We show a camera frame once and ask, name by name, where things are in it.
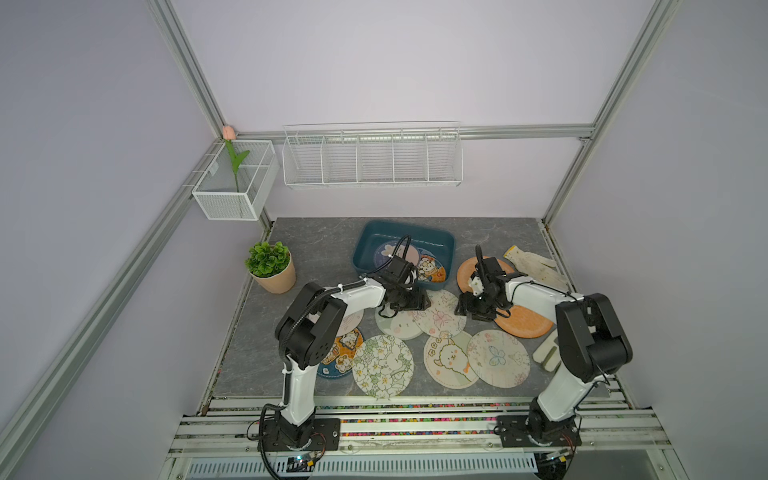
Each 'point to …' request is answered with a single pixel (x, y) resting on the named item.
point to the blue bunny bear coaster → (430, 267)
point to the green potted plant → (272, 266)
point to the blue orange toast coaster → (339, 359)
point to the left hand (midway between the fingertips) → (424, 306)
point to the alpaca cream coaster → (446, 361)
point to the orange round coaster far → (465, 274)
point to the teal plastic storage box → (432, 249)
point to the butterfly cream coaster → (498, 359)
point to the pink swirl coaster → (350, 322)
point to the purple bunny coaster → (397, 248)
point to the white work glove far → (536, 267)
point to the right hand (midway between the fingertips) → (463, 311)
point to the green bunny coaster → (402, 326)
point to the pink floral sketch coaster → (441, 320)
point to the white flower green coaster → (383, 367)
